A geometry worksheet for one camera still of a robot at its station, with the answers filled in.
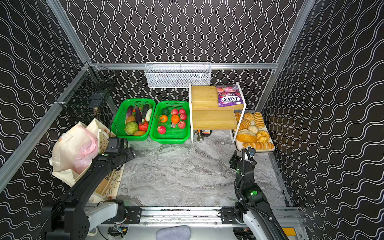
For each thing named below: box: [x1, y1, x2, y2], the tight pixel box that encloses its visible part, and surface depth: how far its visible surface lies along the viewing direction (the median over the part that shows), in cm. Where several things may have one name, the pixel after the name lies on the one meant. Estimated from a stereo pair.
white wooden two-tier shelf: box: [189, 82, 247, 144], surface depth 86 cm
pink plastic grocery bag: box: [74, 125, 99, 175], surface depth 78 cm
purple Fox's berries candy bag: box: [215, 85, 244, 107], surface depth 80 cm
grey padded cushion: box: [155, 225, 191, 240], surface depth 69 cm
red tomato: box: [138, 121, 149, 132], surface depth 105 cm
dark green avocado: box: [161, 108, 170, 116], surface depth 116 cm
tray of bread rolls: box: [235, 110, 275, 152], surface depth 102 cm
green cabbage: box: [125, 121, 139, 136], surface depth 102 cm
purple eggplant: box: [136, 107, 142, 125], surface depth 115 cm
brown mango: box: [133, 130, 146, 136], surface depth 102 cm
